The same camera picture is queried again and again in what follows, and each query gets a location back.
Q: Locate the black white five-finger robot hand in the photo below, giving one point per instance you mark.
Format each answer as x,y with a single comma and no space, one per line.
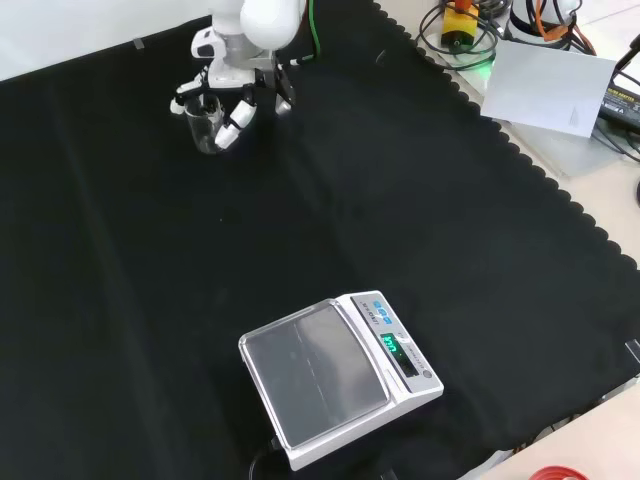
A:
230,75

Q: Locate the clear glass beaker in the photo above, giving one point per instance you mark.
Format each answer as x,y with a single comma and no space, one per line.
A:
202,130

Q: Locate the black bench cloth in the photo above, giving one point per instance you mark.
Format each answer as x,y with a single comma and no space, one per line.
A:
150,260

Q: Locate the yellow stop button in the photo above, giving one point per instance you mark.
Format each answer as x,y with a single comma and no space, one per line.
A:
457,25

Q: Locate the pale board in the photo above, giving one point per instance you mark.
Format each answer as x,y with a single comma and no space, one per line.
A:
545,85

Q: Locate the white electronic balance steel pan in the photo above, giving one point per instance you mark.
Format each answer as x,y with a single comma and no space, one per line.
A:
350,370

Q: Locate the black power adapter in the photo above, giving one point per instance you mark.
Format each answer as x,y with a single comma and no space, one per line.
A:
622,102

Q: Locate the red round object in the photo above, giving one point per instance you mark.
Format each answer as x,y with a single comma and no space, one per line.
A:
555,474

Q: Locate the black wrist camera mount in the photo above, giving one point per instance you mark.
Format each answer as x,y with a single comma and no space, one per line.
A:
282,90

